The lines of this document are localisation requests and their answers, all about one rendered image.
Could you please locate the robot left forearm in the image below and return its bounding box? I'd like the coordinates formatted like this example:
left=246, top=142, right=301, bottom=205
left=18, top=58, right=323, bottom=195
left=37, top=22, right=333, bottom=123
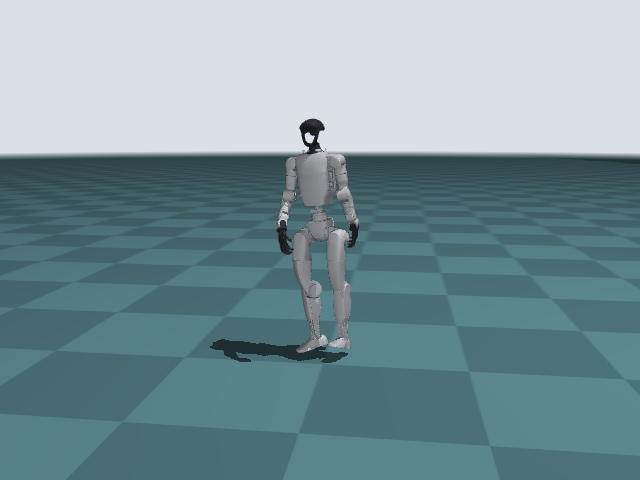
left=341, top=188, right=359, bottom=228

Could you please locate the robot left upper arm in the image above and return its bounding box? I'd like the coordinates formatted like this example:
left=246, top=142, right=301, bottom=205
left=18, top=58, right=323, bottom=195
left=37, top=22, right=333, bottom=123
left=326, top=154, right=348, bottom=201

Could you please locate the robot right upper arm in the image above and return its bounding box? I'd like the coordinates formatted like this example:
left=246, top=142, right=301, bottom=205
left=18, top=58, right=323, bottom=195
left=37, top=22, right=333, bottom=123
left=283, top=157, right=297, bottom=202

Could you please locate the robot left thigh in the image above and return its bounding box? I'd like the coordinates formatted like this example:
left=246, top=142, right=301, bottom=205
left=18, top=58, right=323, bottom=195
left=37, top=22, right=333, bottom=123
left=327, top=226, right=349, bottom=295

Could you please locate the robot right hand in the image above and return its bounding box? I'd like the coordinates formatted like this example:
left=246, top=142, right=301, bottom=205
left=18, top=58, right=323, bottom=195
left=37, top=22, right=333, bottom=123
left=277, top=220, right=294, bottom=254

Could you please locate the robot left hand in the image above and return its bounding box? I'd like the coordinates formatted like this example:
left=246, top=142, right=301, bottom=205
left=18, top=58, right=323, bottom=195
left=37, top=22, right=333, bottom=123
left=347, top=223, right=359, bottom=248

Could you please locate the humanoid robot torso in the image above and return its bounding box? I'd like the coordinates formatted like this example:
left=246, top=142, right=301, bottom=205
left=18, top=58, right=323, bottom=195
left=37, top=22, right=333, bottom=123
left=295, top=148, right=336, bottom=241

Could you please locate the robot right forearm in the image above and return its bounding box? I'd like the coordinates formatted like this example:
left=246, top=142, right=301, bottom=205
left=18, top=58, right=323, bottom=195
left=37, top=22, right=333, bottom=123
left=276, top=192, right=293, bottom=228

